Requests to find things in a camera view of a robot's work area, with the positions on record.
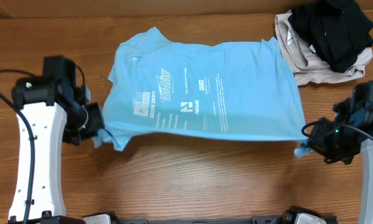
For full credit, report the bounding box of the beige folded garment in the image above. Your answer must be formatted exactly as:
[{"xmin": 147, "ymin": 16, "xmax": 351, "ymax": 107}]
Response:
[{"xmin": 275, "ymin": 12, "xmax": 373, "ymax": 86}]

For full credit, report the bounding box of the light blue printed t-shirt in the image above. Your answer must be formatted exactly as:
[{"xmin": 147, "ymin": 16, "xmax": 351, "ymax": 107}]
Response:
[{"xmin": 93, "ymin": 27, "xmax": 306, "ymax": 151}]

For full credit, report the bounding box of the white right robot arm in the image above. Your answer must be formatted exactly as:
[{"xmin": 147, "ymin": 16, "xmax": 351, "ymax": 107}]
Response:
[{"xmin": 304, "ymin": 81, "xmax": 373, "ymax": 224}]

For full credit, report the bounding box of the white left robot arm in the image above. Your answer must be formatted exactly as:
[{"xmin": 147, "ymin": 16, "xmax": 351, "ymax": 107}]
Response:
[{"xmin": 8, "ymin": 55, "xmax": 104, "ymax": 223}]

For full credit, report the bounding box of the black folded garment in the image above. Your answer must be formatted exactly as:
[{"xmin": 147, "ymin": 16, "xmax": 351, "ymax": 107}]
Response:
[{"xmin": 288, "ymin": 0, "xmax": 373, "ymax": 73}]

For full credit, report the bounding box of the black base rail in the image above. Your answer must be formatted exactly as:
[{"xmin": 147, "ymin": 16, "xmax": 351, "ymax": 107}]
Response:
[{"xmin": 82, "ymin": 205, "xmax": 339, "ymax": 224}]

